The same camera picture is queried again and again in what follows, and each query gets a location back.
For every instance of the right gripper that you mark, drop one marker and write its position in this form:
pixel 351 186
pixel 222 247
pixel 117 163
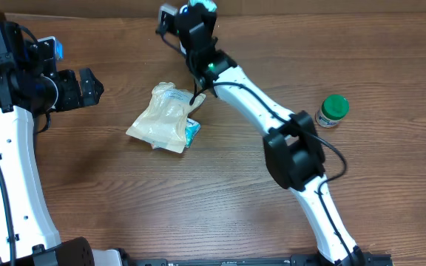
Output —
pixel 208 16

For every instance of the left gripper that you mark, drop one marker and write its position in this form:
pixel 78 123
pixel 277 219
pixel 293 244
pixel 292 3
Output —
pixel 75 97

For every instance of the beige plastic pouch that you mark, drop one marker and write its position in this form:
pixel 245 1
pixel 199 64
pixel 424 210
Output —
pixel 163 123

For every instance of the teal Kleenex tissue pack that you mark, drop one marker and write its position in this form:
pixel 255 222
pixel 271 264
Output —
pixel 192 128

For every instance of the green lid jar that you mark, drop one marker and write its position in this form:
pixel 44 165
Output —
pixel 332 110

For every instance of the teal wet wipes pack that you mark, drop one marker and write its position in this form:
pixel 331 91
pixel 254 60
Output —
pixel 208 4

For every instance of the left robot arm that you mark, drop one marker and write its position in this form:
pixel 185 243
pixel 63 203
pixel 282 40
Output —
pixel 31 86

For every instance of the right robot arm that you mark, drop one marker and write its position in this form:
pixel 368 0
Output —
pixel 293 150

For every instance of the white barcode scanner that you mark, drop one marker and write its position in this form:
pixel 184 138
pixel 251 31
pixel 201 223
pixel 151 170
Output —
pixel 183 10

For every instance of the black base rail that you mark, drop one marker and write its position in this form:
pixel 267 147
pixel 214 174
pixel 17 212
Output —
pixel 120 257

